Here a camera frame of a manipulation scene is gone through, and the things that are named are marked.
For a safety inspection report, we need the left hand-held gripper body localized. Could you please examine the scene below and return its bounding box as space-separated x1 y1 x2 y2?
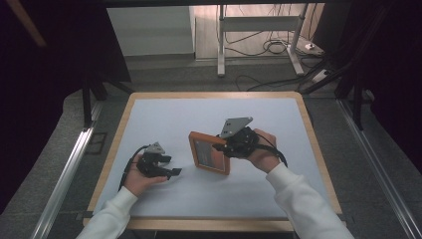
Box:
136 141 174 179

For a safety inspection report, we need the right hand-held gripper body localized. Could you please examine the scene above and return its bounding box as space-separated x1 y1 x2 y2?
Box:
217 117 261 159

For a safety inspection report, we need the orange framed tablet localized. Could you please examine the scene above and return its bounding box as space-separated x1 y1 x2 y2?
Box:
188 130 231 176

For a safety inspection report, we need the person's left hand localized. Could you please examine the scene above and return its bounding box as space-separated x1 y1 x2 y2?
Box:
122 152 169 197

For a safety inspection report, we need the person's right hand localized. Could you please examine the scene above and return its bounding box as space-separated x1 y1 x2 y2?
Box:
246 128 282 174

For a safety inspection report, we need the wooden-edged white table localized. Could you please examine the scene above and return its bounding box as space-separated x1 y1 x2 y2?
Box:
83 91 343 232

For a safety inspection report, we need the black metal stand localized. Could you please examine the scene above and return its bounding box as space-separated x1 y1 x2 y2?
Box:
81 71 135 129
336 74 365 131

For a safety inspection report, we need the white power strip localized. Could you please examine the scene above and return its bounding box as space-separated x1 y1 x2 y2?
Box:
312 69 332 84

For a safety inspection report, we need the white metal stand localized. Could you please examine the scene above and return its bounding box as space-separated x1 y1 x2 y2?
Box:
217 3 311 78

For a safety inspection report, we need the white cabinet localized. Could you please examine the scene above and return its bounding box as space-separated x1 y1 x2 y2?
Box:
106 5 197 58

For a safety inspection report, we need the dark curtain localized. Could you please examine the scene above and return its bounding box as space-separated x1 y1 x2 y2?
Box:
312 0 422 167
0 0 132 215

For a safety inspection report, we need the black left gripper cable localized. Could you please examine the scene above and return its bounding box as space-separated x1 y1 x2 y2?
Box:
117 144 151 192

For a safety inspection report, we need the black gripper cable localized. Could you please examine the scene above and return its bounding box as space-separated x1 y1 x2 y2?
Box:
117 144 151 192
254 131 289 168

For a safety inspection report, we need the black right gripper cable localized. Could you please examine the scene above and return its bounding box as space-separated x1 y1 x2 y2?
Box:
254 131 289 168

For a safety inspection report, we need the long black floor cable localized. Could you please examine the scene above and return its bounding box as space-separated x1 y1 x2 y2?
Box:
234 70 321 93

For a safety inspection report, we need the aluminium rail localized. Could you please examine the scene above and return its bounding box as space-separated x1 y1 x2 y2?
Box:
335 99 422 239
30 103 104 239

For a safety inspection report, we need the black floor cable bundle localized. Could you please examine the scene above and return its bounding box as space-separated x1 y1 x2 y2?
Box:
224 3 319 58

